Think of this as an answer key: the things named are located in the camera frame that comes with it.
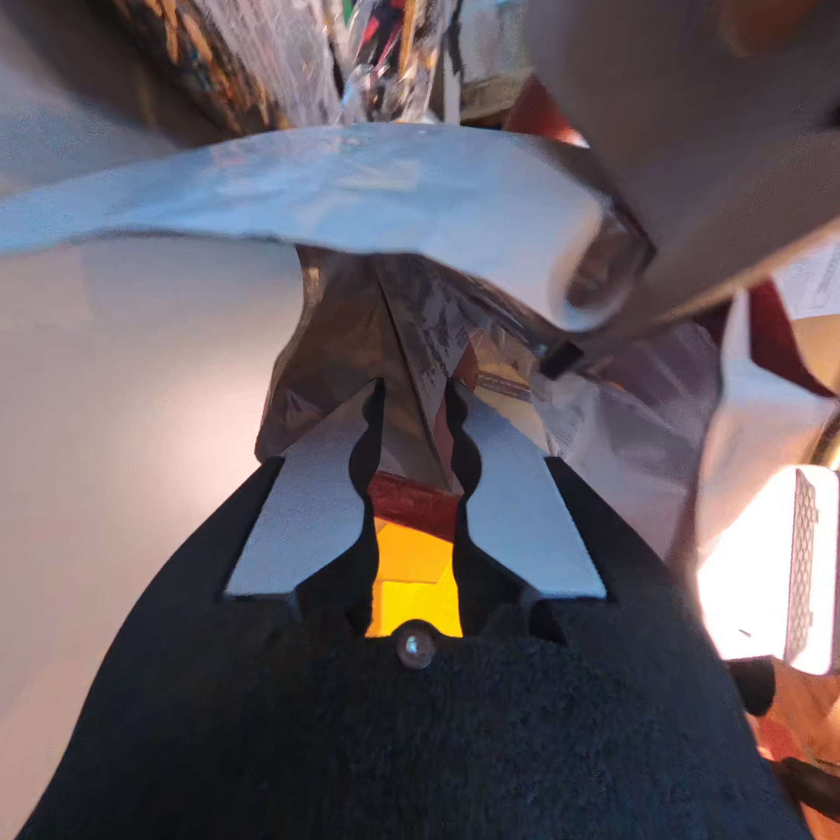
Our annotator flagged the grey desk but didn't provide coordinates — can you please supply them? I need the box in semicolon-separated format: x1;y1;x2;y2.
0;233;309;834

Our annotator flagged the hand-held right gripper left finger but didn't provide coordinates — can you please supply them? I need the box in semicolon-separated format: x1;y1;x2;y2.
223;377;387;621

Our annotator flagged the toy building set pouch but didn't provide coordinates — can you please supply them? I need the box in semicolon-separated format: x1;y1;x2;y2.
0;0;840;565

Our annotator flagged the yellow plastic bin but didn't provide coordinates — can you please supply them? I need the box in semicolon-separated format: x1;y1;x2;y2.
365;515;463;639

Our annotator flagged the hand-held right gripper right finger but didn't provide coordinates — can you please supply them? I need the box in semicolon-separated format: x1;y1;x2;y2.
445;377;608;621

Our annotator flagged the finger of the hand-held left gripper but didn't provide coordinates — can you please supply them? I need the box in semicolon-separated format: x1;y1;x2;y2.
525;0;840;382

